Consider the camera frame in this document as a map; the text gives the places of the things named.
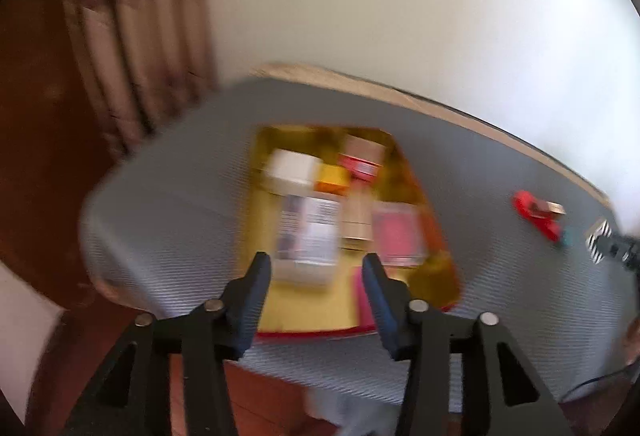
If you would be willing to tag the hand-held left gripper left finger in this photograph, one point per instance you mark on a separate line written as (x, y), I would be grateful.
(252, 306)

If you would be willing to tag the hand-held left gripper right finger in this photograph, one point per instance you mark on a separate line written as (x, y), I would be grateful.
(382, 311)

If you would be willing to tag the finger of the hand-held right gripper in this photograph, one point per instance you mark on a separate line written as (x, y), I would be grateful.
(622, 250)

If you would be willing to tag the flat red box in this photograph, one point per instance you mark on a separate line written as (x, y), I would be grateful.
(548, 227)

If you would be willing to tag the gold and red box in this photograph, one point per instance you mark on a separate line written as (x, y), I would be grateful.
(554, 209)

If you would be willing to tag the white power adapter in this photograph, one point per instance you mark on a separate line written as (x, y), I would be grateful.
(290, 168)

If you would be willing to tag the blue cartoon tin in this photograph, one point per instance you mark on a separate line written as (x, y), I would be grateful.
(565, 240)

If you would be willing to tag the red tin with gold inside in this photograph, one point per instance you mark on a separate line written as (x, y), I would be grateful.
(300, 311)

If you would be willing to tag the clear plastic box white label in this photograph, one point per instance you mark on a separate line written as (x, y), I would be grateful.
(310, 226)

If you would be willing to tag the grey cube with zigzag side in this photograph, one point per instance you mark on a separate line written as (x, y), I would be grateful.
(596, 236)

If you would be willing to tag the beige patterned curtain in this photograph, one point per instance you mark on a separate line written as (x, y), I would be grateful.
(135, 40)

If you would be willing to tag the clear plastic box red insert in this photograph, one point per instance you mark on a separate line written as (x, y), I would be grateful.
(397, 231)

